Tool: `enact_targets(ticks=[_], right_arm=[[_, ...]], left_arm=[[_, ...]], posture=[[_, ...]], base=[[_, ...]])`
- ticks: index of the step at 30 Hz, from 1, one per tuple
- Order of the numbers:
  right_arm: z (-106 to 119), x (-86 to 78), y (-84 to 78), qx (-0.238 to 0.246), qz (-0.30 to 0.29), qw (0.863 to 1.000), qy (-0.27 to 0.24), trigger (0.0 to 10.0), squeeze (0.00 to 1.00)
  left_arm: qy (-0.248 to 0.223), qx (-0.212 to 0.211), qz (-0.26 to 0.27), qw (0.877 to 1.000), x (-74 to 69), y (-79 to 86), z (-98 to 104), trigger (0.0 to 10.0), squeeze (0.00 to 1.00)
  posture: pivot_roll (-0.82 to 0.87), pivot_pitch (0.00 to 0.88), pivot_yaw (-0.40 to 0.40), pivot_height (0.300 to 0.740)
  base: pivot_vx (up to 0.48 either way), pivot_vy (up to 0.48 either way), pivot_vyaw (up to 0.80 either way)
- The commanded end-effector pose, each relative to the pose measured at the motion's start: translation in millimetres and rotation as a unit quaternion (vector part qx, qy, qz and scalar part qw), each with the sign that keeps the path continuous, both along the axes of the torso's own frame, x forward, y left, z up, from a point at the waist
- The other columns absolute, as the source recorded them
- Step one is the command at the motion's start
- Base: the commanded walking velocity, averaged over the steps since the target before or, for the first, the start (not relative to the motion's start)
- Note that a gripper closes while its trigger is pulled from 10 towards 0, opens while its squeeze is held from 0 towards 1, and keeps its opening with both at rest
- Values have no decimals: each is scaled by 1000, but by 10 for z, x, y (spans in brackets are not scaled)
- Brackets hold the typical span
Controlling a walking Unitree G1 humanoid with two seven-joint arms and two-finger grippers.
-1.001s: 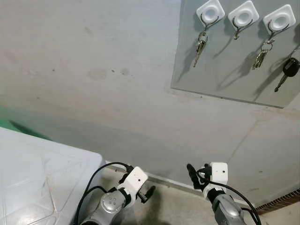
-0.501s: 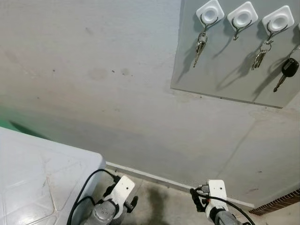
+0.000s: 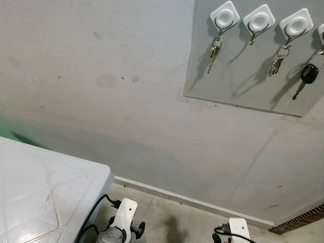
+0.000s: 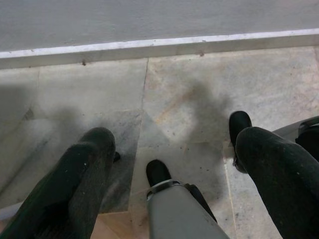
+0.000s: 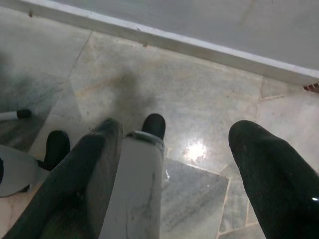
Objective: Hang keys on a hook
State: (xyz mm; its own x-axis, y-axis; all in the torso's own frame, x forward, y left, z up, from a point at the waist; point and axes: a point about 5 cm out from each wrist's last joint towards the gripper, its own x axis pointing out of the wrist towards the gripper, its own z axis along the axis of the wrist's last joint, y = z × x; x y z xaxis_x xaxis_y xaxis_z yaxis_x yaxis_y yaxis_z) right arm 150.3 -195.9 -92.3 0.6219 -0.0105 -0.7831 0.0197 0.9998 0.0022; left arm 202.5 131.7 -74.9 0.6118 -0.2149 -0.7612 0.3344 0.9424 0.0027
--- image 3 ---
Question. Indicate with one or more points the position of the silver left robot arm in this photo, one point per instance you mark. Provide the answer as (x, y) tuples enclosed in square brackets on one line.
[(110, 236)]

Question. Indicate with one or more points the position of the white skirting board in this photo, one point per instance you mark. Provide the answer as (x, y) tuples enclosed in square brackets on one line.
[(192, 201)]

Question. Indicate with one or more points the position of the brown brick pattern strip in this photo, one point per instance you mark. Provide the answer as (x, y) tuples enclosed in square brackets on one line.
[(298, 218)]

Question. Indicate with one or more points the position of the hanging silver key bunch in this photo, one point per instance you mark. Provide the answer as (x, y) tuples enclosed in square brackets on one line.
[(277, 65), (214, 54)]

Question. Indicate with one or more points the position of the black car key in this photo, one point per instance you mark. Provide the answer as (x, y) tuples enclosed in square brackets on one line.
[(309, 75)]

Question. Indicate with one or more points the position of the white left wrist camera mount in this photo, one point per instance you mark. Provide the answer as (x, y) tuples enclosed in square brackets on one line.
[(126, 212)]

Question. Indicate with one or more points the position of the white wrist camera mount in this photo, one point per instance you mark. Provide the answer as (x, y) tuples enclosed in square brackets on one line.
[(239, 230), (126, 212)]

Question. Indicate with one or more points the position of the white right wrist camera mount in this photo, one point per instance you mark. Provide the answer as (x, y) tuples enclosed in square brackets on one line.
[(239, 230)]

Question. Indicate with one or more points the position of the grey wall board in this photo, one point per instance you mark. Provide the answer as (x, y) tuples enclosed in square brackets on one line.
[(243, 76)]

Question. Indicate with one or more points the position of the white square wall hook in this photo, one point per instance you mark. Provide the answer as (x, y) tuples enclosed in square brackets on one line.
[(225, 15), (296, 23), (321, 33), (259, 19)]

